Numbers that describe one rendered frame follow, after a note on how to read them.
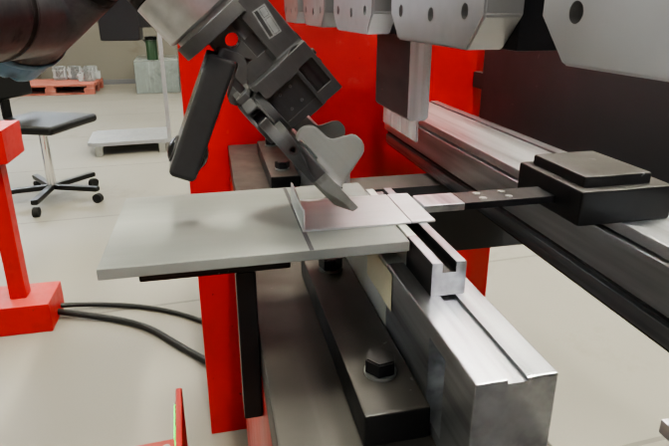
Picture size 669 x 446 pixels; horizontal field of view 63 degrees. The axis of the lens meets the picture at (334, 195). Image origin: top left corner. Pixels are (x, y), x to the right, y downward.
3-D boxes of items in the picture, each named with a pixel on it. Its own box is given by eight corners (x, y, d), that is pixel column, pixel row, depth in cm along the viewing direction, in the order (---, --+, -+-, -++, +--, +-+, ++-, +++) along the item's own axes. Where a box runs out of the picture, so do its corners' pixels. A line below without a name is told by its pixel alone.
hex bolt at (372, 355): (359, 363, 48) (360, 347, 47) (390, 359, 48) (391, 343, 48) (368, 384, 45) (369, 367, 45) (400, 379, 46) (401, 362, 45)
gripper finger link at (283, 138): (326, 173, 48) (257, 97, 47) (313, 185, 48) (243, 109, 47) (324, 168, 52) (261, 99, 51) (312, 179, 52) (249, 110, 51)
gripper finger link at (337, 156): (397, 179, 50) (330, 102, 48) (348, 223, 50) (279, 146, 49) (391, 176, 53) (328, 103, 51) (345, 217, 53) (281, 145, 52)
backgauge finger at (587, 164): (398, 200, 64) (400, 158, 63) (594, 185, 69) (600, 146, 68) (439, 240, 53) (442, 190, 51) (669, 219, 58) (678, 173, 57)
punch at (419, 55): (374, 121, 60) (376, 30, 56) (392, 121, 60) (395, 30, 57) (406, 142, 50) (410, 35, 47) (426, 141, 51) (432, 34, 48)
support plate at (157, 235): (126, 206, 61) (125, 197, 60) (357, 190, 66) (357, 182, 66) (97, 281, 44) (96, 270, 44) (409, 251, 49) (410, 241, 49)
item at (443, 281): (365, 213, 64) (365, 189, 63) (389, 211, 65) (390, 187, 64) (430, 297, 46) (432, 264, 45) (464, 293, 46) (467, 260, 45)
